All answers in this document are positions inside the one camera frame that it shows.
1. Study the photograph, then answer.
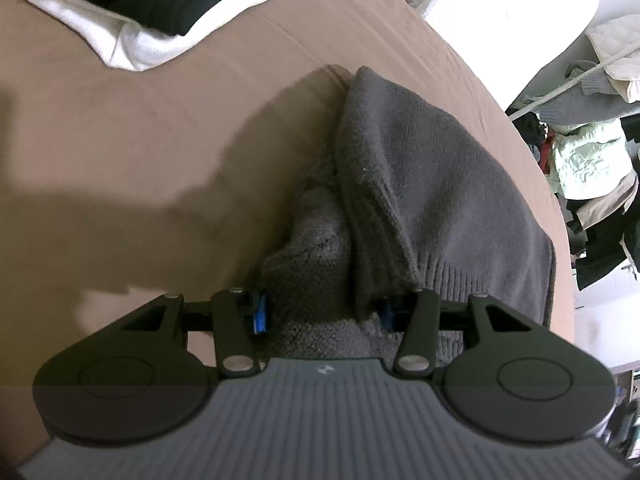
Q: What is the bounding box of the dark grey knit sweater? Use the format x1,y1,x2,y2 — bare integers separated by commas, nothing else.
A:
259,67,555,361

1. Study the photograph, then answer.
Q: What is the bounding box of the brown bed sheet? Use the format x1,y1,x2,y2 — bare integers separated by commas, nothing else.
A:
1,0,574,463

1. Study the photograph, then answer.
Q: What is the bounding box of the pale green hanging garment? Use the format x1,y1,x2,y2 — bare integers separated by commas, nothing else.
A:
547,119,632,200

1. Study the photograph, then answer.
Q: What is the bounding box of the white quilted hanging garment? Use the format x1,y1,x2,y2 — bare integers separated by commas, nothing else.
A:
586,14,640,103

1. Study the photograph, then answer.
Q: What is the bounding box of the white cloth draped chair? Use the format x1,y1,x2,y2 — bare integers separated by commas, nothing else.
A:
407,0,600,107

